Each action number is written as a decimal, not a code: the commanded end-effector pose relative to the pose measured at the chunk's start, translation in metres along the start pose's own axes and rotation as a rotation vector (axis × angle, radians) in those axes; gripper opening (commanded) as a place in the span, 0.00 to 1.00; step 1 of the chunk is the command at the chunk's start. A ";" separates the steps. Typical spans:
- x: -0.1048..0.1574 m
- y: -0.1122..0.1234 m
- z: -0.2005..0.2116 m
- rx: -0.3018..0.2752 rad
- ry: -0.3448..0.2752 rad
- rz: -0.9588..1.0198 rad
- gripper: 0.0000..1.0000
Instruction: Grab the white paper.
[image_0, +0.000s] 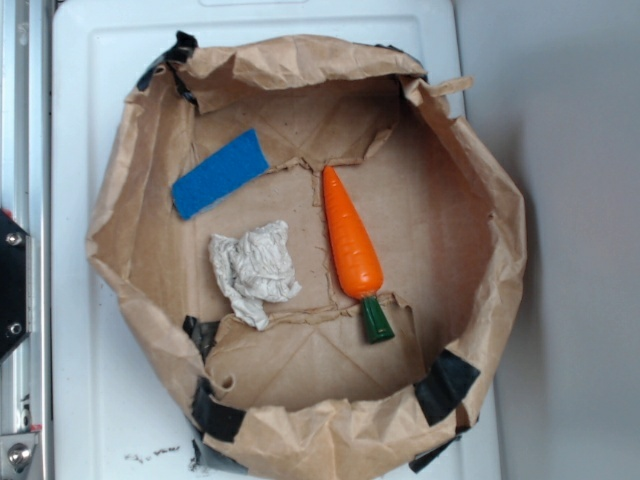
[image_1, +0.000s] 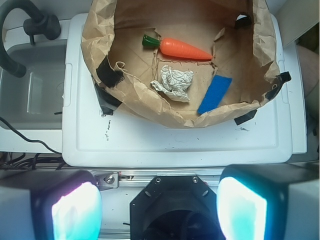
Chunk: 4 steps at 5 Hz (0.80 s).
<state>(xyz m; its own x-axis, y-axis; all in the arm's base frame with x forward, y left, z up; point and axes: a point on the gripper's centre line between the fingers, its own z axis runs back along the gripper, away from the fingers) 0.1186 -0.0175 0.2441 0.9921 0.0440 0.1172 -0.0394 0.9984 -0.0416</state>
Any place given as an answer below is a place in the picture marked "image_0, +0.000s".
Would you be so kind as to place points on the aluminium frame rail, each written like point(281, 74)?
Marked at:
point(27, 447)

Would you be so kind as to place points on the brown paper bag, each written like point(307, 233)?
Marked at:
point(310, 397)

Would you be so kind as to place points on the black mounting bracket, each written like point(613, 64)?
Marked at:
point(15, 269)

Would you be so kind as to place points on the blue sponge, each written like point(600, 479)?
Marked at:
point(219, 175)

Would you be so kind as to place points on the crumpled white paper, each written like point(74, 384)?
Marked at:
point(253, 270)

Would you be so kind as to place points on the orange plastic toy carrot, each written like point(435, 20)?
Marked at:
point(357, 265)

